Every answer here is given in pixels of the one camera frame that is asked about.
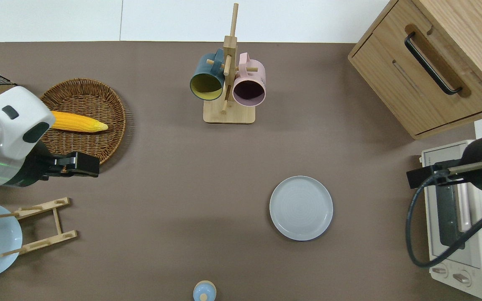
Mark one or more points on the yellow corn cob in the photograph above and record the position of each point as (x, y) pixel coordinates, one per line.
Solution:
(78, 122)

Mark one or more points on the brown table mat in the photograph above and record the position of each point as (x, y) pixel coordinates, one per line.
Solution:
(182, 167)

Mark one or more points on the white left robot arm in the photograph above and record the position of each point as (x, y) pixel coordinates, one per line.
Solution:
(2, 138)

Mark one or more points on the pink mug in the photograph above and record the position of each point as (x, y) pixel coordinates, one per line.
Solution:
(249, 75)

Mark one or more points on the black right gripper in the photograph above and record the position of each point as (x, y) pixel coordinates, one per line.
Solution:
(450, 177)

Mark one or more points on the wooden mug tree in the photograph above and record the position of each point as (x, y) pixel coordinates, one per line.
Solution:
(228, 113)

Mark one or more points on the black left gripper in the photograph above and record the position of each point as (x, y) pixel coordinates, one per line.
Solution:
(57, 167)

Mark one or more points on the dark teal mug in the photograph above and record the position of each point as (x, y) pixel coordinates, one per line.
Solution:
(207, 71)

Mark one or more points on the cream toaster oven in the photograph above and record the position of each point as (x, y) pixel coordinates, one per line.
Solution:
(471, 259)

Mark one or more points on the gray round plate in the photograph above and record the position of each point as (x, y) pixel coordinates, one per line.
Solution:
(301, 208)

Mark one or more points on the wooden cabinet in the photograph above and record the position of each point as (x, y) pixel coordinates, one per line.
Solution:
(433, 62)

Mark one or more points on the wooden dish rack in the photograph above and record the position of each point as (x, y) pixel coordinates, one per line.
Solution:
(57, 221)

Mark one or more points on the brown wicker basket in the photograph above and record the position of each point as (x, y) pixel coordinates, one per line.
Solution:
(94, 100)

